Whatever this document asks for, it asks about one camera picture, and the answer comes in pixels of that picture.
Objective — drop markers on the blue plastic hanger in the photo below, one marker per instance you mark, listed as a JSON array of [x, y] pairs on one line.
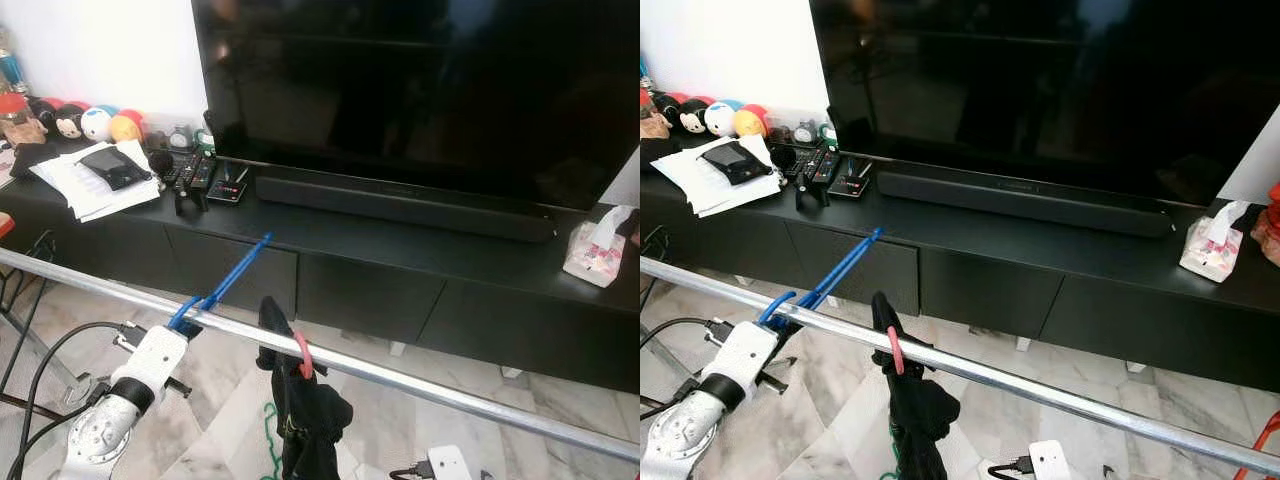
[[845, 265], [235, 275]]

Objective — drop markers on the green plastic hanger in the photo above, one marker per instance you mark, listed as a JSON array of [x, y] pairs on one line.
[[895, 462], [270, 440]]

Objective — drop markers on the pink plastic hanger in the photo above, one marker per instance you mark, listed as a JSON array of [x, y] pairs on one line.
[[303, 355], [897, 352]]

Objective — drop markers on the red plastic hanger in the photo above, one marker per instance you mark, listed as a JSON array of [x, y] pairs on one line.
[[1262, 440]]

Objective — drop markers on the black t-shirt green logo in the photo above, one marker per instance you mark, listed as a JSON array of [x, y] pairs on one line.
[[305, 430], [920, 420]]

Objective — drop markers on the white paper stack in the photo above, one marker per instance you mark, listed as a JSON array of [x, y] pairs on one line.
[[80, 195], [705, 190]]

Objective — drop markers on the small black electronic device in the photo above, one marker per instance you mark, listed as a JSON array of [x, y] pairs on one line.
[[850, 184], [228, 190]]

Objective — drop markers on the black remote control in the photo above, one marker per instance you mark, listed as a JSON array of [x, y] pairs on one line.
[[175, 173], [824, 172], [798, 168], [200, 178]]

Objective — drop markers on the white pink tissue pack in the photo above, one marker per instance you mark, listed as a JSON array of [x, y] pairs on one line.
[[595, 262], [1208, 258]]

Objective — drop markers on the black wallet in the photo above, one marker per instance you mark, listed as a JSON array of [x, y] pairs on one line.
[[738, 163], [115, 168]]

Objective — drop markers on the small grey figurine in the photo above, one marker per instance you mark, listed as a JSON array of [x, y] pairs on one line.
[[180, 137], [804, 132]]

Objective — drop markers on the small green white cup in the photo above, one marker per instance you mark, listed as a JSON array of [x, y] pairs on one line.
[[828, 134], [205, 140]]

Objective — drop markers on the yellow red bear plush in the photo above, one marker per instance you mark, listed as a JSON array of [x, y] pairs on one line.
[[751, 122], [127, 127]]

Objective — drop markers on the white blue duck plush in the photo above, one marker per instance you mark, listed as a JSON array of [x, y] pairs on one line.
[[97, 124], [721, 118]]

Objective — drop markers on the silver metal clothes rack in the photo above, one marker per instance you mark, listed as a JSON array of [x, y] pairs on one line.
[[450, 395], [1100, 410]]

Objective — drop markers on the black soundbar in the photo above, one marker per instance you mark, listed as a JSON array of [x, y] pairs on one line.
[[400, 205], [1020, 200]]

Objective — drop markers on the black TV console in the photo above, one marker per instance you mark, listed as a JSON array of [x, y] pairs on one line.
[[1100, 320], [480, 320]]

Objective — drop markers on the black flat television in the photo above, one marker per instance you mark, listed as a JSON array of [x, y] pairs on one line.
[[420, 90], [1040, 90]]

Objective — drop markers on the red laughing Buddha statue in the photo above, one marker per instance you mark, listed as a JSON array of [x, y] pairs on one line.
[[1270, 225]]

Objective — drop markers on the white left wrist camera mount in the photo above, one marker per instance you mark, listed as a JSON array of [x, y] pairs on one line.
[[745, 350], [155, 355]]

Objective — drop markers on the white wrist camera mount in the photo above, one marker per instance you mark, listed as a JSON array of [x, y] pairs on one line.
[[1050, 462], [155, 355], [450, 465], [745, 350]]

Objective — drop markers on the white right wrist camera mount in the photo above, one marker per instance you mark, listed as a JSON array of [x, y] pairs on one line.
[[1050, 462], [450, 465]]

